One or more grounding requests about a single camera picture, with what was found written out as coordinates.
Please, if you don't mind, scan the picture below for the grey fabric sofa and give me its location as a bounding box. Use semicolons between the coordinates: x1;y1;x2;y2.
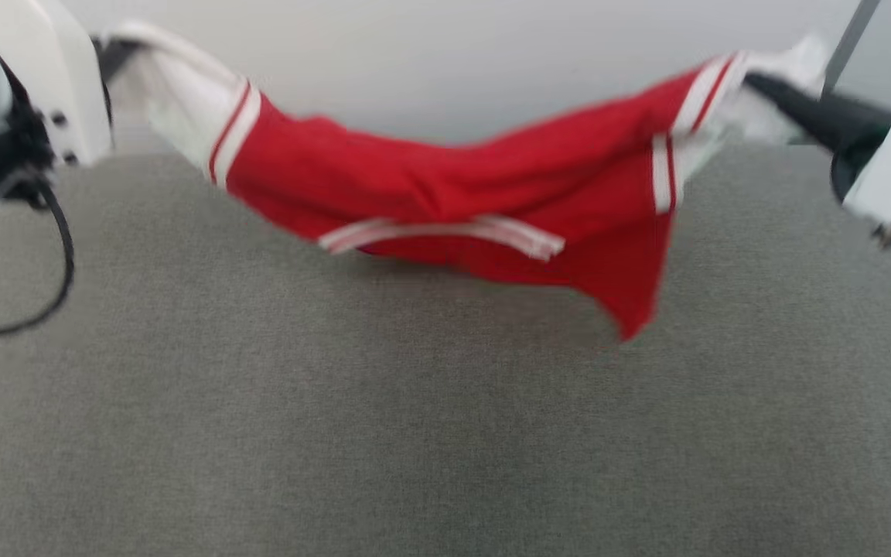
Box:
0;132;891;557

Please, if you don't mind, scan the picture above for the red shirt with white stripes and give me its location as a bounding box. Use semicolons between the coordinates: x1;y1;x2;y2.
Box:
101;22;829;342

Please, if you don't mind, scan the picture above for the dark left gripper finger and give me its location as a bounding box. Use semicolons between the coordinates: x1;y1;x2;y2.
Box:
93;36;145;83

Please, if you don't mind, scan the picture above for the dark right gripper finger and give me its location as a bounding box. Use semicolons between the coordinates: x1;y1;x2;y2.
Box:
742;70;891;153

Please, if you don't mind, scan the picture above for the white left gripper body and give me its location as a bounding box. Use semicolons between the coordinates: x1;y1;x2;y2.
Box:
0;0;115;168

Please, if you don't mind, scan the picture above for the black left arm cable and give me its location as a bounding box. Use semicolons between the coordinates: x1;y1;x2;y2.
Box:
0;176;77;341

